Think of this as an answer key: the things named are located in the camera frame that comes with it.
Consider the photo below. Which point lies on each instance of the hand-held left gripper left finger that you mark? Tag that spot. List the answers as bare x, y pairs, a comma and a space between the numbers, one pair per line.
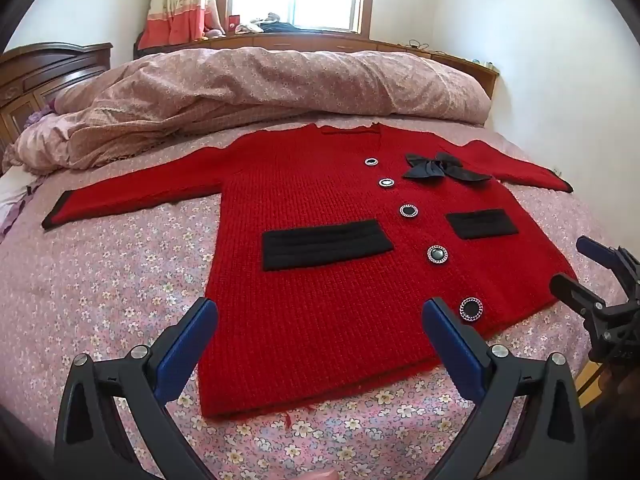
187, 345

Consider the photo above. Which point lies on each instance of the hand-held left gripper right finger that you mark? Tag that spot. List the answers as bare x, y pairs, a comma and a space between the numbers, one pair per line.
452, 347

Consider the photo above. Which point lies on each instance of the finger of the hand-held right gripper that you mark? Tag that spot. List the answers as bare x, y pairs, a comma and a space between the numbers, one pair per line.
595, 251
575, 292

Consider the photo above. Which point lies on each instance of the red knit cardigan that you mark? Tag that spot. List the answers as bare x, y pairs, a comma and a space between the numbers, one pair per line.
325, 305

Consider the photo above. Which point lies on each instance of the pile of clothes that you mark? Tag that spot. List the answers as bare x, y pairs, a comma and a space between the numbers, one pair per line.
267, 24

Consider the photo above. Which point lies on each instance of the pink floral bed sheet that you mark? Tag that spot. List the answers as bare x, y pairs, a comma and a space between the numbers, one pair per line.
100, 285

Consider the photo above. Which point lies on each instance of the pink floral duvet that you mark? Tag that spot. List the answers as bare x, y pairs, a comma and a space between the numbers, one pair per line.
250, 90

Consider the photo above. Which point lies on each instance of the purple cloth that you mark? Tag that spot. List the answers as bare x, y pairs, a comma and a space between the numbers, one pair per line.
42, 114

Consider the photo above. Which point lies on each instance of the wooden window ledge cabinet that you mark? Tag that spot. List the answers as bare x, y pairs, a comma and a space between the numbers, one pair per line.
400, 50

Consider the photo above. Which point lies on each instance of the dark wooden cabinet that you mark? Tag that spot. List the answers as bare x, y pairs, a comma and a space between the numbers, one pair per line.
50, 72

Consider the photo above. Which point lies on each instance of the small red box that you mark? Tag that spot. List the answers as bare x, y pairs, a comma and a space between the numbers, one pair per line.
234, 22

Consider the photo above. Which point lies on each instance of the cream and orange curtain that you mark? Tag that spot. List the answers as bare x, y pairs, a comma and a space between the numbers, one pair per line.
175, 10

